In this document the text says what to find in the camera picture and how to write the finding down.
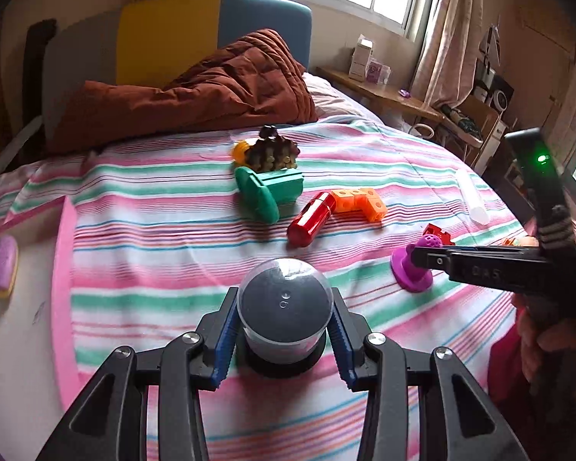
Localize person's right hand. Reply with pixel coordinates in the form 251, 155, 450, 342
511, 297, 576, 404

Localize purple perforated toy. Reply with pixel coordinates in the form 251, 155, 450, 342
391, 235, 445, 294

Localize black rolled mat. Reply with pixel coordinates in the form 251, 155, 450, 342
23, 19, 58, 121

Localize clear jar with black base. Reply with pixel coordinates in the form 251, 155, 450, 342
237, 258, 336, 379

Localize white tray with pink rim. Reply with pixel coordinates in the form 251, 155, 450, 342
0, 197, 84, 461

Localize white plastic tube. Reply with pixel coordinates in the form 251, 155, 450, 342
456, 168, 490, 226

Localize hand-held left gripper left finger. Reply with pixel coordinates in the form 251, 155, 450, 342
36, 287, 241, 461

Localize green cup-shaped toy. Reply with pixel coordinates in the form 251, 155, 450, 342
234, 166, 304, 224

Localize red cylinder toy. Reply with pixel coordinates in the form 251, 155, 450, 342
287, 191, 338, 247

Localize white carton box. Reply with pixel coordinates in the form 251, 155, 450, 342
349, 35, 375, 82

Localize pink green striped bedsheet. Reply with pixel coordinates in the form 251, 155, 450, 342
0, 120, 543, 461

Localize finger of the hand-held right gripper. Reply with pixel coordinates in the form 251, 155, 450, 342
410, 244, 452, 278

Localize grey yellow blue headboard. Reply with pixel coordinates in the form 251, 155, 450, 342
43, 0, 314, 130

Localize red puzzle piece toy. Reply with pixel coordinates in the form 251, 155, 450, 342
422, 223, 454, 247

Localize pink small box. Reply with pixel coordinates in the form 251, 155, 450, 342
367, 60, 392, 85

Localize beige patterned curtain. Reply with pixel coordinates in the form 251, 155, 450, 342
410, 0, 485, 111

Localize orange linked cubes toy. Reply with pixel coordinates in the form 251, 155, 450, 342
330, 187, 388, 223

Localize brown pinecone toy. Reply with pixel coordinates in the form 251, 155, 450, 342
231, 125, 301, 172

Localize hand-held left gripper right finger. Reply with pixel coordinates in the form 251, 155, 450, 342
330, 288, 531, 461

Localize wooden bedside desk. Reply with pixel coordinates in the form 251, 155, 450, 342
315, 66, 445, 123

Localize brown quilt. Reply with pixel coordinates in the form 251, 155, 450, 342
45, 29, 319, 154

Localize black speaker box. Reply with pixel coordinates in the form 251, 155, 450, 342
475, 74, 514, 111

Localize pink pillow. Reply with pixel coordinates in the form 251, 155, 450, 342
302, 73, 380, 121

